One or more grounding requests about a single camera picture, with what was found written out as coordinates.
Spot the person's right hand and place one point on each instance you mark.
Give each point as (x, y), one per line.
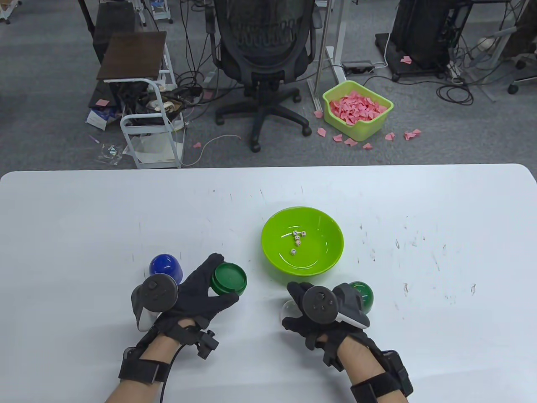
(331, 340)

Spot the grey chair wheel base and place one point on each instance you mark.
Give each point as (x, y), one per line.
(522, 81)

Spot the blue dome cup cover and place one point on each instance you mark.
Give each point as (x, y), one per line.
(165, 264)

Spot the small pen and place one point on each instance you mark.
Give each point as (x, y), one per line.
(94, 139)

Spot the black equipment stand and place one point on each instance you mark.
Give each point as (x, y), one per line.
(419, 29)

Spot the clear plastic bag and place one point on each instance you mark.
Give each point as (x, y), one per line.
(110, 154)

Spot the black round tracking controller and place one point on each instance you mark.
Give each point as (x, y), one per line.
(321, 304)
(157, 294)

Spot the white wheeled rack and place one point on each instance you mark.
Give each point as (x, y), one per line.
(161, 12)
(5, 12)

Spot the white and blue carton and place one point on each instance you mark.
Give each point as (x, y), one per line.
(97, 120)

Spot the black mesh office chair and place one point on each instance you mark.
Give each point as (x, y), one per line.
(262, 50)

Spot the flat black laptop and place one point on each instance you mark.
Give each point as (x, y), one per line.
(98, 90)

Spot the pile of pink papers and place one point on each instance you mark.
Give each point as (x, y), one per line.
(356, 107)

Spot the green round cup base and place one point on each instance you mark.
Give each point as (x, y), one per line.
(228, 278)

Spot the grey floor socket box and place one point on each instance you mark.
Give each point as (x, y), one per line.
(357, 67)

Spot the person's left hand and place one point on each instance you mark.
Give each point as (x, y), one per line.
(195, 294)

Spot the lime green bowl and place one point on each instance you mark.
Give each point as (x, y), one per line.
(319, 252)

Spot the person's right forearm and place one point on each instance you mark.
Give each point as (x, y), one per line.
(356, 352)

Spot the person's left forearm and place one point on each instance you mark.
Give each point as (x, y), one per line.
(159, 348)

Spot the clear plastic dome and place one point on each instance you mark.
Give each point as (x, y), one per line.
(288, 310)

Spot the green dome cup cover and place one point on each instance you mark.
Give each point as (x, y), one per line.
(364, 294)

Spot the dark brown side table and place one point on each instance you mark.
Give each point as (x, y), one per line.
(113, 21)

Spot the lime green plastic bin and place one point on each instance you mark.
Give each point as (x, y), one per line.
(365, 128)

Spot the white desk frame leg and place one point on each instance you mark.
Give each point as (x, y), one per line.
(337, 25)

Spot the white metal utility cart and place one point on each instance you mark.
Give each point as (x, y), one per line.
(126, 130)

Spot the brown wooden board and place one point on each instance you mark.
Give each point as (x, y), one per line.
(132, 56)

